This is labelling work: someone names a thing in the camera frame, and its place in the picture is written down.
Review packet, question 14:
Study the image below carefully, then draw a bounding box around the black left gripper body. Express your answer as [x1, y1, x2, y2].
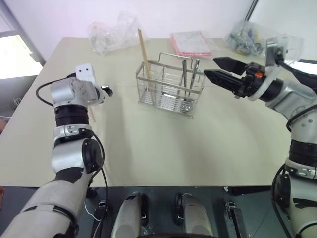
[101, 85, 114, 98]

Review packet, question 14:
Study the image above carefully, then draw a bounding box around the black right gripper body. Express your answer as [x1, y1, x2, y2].
[233, 62, 267, 99]

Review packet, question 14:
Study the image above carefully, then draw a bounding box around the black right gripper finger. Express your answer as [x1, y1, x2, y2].
[213, 57, 247, 75]
[203, 69, 245, 95]

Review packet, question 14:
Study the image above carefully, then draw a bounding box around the wooden chopstick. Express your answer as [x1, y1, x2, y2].
[88, 105, 97, 123]
[137, 28, 152, 90]

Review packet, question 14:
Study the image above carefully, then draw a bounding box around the silver metal spoon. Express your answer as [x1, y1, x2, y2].
[185, 58, 201, 98]
[176, 59, 189, 96]

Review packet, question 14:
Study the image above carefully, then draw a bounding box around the clear plastic bag with parts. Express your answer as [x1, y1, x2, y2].
[224, 20, 304, 61]

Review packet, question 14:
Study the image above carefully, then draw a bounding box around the pink plastic packet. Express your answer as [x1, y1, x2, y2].
[169, 30, 213, 58]

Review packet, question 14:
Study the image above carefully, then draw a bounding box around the clear empty plastic bag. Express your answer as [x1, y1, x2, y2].
[87, 10, 150, 56]

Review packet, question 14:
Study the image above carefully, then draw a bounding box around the grey rounded robot leg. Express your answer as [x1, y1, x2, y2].
[110, 191, 150, 238]
[174, 192, 215, 238]

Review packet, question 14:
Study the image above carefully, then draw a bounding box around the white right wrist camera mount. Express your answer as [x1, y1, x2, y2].
[248, 36, 290, 102]

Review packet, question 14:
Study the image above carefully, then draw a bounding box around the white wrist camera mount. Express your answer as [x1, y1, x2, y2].
[248, 36, 290, 102]
[75, 63, 96, 84]

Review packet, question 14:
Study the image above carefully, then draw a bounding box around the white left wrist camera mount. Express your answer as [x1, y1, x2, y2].
[75, 63, 96, 84]

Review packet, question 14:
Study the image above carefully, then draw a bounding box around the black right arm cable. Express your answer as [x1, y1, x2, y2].
[271, 51, 317, 238]

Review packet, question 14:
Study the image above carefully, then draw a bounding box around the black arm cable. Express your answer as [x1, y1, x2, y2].
[35, 73, 110, 211]
[271, 51, 317, 238]

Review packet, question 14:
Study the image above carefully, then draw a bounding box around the metal wire basket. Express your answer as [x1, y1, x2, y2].
[135, 52, 205, 120]

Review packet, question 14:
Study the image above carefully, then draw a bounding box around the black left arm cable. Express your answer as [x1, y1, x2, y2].
[35, 73, 110, 211]

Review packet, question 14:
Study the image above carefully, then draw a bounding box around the grey window frame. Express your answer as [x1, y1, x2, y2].
[0, 0, 47, 69]

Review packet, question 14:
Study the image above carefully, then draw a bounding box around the thin white wire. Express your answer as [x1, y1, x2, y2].
[83, 198, 103, 222]

